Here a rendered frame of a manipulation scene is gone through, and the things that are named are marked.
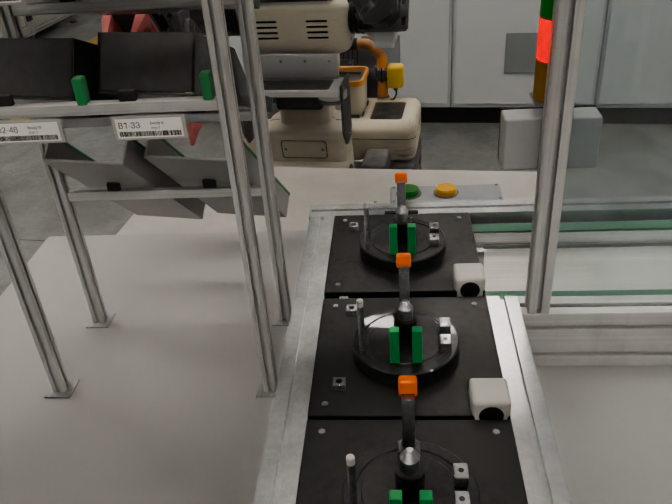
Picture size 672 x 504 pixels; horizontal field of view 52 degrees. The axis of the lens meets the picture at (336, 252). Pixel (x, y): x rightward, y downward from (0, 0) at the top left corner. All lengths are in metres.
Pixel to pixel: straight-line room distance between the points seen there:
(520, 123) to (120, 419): 0.69
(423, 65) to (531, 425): 3.40
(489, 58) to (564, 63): 3.24
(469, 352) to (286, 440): 0.27
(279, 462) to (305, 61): 1.13
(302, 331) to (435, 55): 3.22
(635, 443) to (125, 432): 0.69
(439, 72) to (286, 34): 2.45
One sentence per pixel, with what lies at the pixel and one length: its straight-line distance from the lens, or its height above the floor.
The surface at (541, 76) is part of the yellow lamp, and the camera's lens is 0.90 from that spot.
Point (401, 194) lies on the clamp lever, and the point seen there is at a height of 1.04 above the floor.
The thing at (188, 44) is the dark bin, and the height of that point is 1.36.
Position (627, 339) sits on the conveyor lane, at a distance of 1.09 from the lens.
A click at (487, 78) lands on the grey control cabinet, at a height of 0.28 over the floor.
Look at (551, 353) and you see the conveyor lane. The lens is 1.09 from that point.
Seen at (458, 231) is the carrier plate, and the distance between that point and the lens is 1.19.
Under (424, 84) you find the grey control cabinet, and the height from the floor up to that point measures 0.25.
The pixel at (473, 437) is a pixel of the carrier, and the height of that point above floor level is 0.97.
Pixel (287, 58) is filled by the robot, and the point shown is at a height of 1.09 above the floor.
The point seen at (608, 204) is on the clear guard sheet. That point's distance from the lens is 0.97.
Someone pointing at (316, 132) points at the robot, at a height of 0.89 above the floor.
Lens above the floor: 1.57
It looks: 32 degrees down
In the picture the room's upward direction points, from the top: 4 degrees counter-clockwise
